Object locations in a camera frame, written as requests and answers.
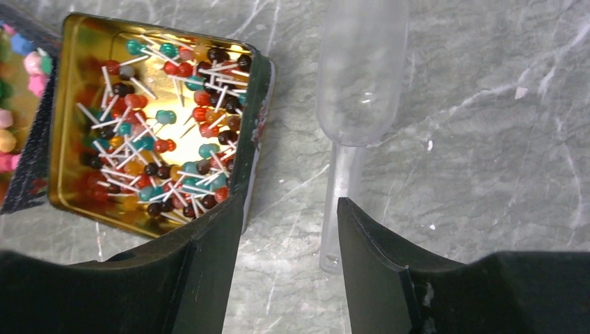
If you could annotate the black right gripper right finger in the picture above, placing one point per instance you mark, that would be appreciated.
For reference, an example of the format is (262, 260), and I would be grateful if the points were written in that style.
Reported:
(394, 286)

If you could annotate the clear plastic scoop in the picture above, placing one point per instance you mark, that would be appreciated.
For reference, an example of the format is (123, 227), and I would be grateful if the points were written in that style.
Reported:
(361, 68)

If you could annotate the gold tin of star candies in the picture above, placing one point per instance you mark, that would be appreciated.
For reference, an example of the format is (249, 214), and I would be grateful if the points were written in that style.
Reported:
(29, 56)

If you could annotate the gold tin of lollipops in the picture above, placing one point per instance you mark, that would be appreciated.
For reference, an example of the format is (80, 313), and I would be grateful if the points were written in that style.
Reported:
(153, 127)

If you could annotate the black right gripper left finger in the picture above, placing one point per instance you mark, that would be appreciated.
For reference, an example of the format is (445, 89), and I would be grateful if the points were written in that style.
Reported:
(177, 283)

